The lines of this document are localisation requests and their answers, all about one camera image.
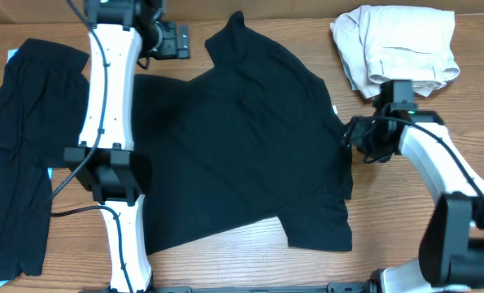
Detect black t-shirt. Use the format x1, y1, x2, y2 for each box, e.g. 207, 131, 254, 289
133, 12, 352, 254

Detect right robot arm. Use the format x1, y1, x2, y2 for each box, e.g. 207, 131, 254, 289
342, 80, 484, 292

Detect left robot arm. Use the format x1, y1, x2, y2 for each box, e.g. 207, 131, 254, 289
63, 0, 190, 292

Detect light blue folded garment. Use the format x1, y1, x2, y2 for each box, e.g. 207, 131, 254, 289
338, 51, 359, 91

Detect folded beige shorts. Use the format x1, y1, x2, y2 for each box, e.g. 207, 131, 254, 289
330, 5, 460, 98

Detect black garment pile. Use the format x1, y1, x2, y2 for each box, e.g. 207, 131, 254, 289
0, 39, 89, 281

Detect light blue cloth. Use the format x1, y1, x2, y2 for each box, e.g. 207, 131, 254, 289
7, 49, 18, 63

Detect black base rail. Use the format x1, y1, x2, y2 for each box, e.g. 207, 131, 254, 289
146, 280, 382, 293

